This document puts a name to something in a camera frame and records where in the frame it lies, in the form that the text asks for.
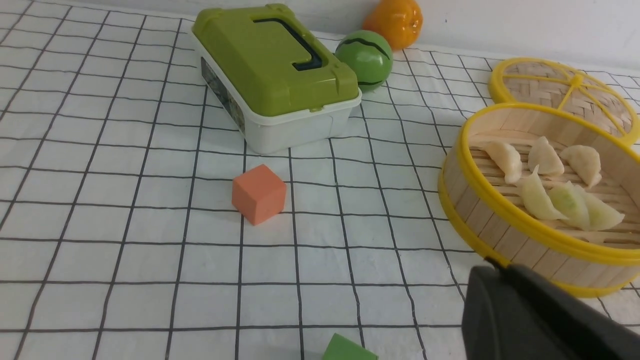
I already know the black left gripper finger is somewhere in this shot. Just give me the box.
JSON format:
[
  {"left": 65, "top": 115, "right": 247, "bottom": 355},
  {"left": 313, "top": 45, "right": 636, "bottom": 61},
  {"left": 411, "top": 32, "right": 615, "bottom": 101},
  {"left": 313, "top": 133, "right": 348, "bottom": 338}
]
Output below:
[{"left": 461, "top": 257, "right": 640, "bottom": 360}]

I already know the pale dumpling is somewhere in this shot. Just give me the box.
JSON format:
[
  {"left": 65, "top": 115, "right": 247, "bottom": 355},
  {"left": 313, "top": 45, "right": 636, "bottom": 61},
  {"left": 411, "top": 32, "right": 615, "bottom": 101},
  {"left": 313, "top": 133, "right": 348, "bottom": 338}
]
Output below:
[
  {"left": 574, "top": 185, "right": 626, "bottom": 231},
  {"left": 518, "top": 165, "right": 568, "bottom": 221},
  {"left": 547, "top": 181, "right": 590, "bottom": 230}
]

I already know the white dumpling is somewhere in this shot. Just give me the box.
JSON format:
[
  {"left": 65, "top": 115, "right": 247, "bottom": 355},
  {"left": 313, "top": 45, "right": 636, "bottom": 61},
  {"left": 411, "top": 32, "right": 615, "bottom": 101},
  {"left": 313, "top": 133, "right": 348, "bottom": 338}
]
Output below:
[
  {"left": 527, "top": 136, "right": 565, "bottom": 177},
  {"left": 482, "top": 141, "right": 522, "bottom": 185},
  {"left": 559, "top": 145, "right": 602, "bottom": 189}
]

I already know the bamboo steamer tray yellow rim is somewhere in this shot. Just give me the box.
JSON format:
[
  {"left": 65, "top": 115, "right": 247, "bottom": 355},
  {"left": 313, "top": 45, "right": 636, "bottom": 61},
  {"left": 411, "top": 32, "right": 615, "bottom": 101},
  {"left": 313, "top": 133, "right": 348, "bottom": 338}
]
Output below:
[{"left": 438, "top": 103, "right": 639, "bottom": 297}]

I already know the bamboo steamer lid yellow rim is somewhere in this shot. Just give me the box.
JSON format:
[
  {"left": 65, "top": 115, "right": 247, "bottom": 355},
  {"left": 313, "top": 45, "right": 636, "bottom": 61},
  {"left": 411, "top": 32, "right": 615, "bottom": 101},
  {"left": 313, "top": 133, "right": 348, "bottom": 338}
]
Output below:
[{"left": 487, "top": 57, "right": 639, "bottom": 146}]

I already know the green foam cube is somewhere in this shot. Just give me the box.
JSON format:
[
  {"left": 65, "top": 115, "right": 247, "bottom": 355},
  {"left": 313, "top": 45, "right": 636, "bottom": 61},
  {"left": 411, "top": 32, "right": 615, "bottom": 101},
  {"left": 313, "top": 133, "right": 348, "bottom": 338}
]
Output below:
[{"left": 322, "top": 333, "right": 379, "bottom": 360}]

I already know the orange foam cube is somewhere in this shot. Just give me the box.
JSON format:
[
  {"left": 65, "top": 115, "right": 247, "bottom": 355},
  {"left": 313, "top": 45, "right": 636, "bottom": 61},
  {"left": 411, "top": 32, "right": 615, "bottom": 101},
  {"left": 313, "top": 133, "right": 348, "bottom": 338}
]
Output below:
[{"left": 231, "top": 164, "right": 287, "bottom": 226}]

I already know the green toy melon ball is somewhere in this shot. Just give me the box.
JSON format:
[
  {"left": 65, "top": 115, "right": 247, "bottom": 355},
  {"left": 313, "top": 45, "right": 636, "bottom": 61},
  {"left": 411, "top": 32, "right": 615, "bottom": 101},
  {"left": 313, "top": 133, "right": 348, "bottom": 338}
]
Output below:
[{"left": 334, "top": 30, "right": 394, "bottom": 93}]

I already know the orange toy fruit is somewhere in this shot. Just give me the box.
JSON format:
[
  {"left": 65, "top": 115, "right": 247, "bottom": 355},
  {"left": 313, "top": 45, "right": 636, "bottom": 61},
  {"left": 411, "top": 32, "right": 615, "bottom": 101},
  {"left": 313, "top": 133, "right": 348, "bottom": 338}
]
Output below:
[{"left": 362, "top": 0, "right": 424, "bottom": 51}]

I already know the green lid white box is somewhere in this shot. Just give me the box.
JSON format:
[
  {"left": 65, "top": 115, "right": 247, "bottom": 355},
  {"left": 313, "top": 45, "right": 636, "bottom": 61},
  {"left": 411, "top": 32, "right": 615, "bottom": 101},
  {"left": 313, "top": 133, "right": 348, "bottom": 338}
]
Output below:
[{"left": 190, "top": 3, "right": 362, "bottom": 155}]

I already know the white checkered tablecloth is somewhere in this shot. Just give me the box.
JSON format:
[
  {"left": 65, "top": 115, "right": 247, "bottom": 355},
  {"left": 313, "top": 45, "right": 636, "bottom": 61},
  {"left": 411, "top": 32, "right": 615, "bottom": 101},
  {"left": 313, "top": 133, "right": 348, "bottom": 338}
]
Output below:
[{"left": 0, "top": 0, "right": 506, "bottom": 360}]

